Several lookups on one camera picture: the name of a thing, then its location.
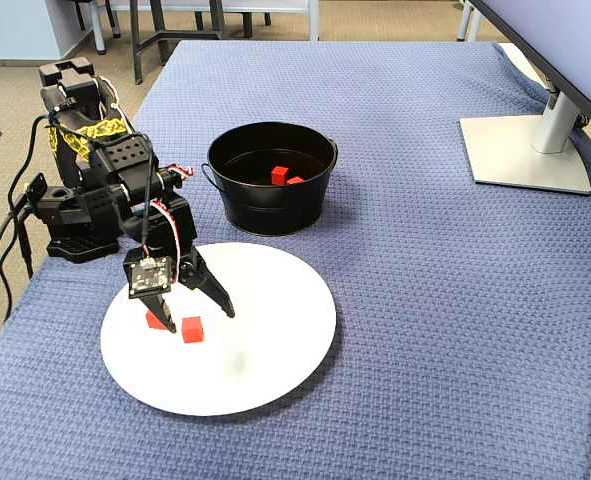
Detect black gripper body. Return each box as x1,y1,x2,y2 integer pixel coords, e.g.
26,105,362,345
122,243,201,291

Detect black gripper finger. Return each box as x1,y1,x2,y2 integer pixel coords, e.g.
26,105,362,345
141,292,178,335
192,248,237,320

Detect white round plate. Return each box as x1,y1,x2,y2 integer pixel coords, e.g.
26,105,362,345
99,242,338,418

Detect black metal bucket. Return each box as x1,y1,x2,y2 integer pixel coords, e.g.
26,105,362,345
200,121,340,237

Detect blue woven tablecloth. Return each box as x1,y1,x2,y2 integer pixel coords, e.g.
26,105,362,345
0,39,591,480

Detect black chair legs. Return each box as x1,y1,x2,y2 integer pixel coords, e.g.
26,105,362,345
72,0,122,40
193,8,272,40

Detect computer monitor with silver stand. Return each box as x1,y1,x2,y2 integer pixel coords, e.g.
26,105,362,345
459,0,591,196

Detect pale grey table legs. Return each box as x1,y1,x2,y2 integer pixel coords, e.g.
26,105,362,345
456,0,482,43

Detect red white servo wire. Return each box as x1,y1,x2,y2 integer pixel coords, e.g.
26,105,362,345
147,164,196,282

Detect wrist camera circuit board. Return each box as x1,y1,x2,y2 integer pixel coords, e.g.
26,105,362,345
127,255,175,300

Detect thin black camera cable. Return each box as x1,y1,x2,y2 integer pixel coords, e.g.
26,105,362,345
7,113,157,259

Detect dark grey metal frame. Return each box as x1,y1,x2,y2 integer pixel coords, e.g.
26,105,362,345
127,0,226,85

